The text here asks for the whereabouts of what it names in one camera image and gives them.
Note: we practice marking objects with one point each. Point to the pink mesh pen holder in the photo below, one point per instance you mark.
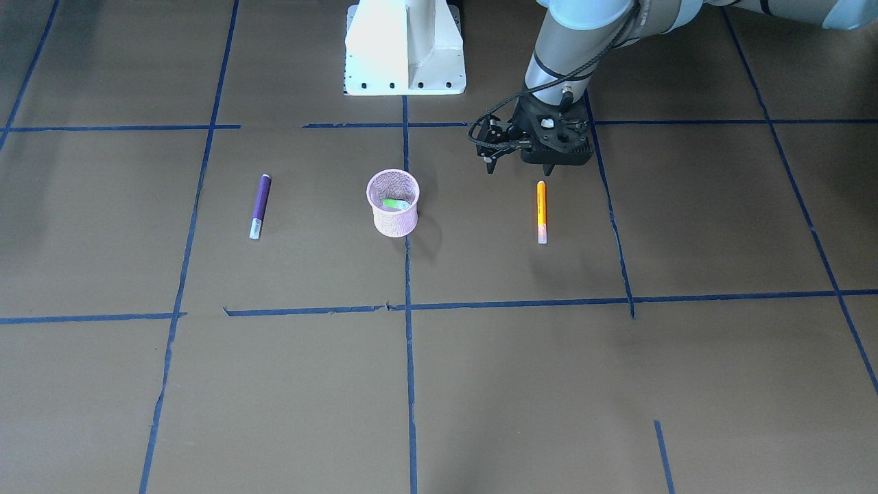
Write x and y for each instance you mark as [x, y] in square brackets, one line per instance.
[393, 196]

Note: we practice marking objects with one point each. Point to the orange highlighter pen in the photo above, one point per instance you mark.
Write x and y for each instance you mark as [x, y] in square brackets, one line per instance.
[541, 212]

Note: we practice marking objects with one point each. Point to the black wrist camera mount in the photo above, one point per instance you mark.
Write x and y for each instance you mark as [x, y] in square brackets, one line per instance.
[498, 138]

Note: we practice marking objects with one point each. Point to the purple highlighter pen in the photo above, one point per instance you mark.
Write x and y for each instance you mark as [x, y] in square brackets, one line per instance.
[260, 206]

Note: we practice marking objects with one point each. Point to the green highlighter pen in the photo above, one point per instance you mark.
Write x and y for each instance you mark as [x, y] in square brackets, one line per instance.
[396, 204]

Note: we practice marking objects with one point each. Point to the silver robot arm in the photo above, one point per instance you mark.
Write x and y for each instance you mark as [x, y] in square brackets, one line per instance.
[577, 35]

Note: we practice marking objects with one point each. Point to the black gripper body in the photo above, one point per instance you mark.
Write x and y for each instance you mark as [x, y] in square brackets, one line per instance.
[519, 122]

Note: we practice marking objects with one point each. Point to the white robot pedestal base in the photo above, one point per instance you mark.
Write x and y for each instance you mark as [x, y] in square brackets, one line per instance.
[397, 48]

